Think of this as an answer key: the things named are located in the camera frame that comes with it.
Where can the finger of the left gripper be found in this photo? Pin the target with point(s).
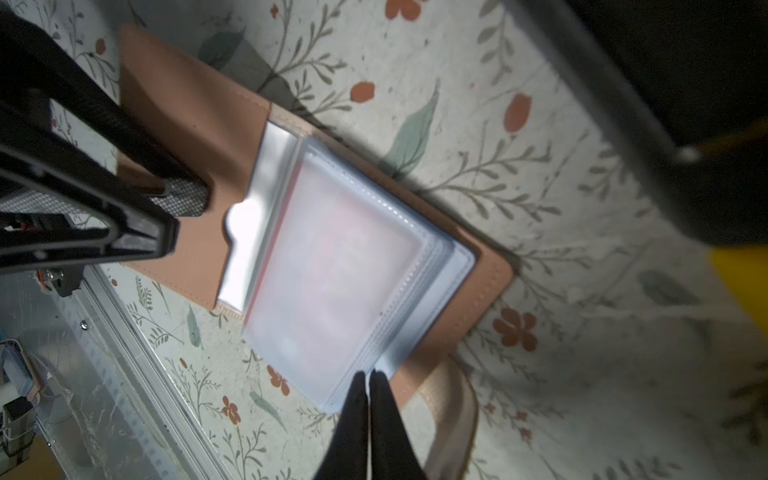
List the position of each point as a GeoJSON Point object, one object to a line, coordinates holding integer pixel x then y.
{"type": "Point", "coordinates": [37, 62]}
{"type": "Point", "coordinates": [60, 208]}

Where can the black plastic bin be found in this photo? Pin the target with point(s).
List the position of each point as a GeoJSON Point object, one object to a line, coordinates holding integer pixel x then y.
{"type": "Point", "coordinates": [680, 89]}

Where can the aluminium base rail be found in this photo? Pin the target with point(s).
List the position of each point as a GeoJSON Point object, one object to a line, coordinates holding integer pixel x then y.
{"type": "Point", "coordinates": [108, 408]}

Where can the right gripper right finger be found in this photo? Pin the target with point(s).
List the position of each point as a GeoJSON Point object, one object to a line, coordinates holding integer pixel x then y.
{"type": "Point", "coordinates": [392, 456]}

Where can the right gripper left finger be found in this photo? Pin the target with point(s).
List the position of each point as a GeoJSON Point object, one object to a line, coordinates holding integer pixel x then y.
{"type": "Point", "coordinates": [346, 456]}

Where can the yellow plastic bin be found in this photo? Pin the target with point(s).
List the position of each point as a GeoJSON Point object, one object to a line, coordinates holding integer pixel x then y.
{"type": "Point", "coordinates": [744, 270]}

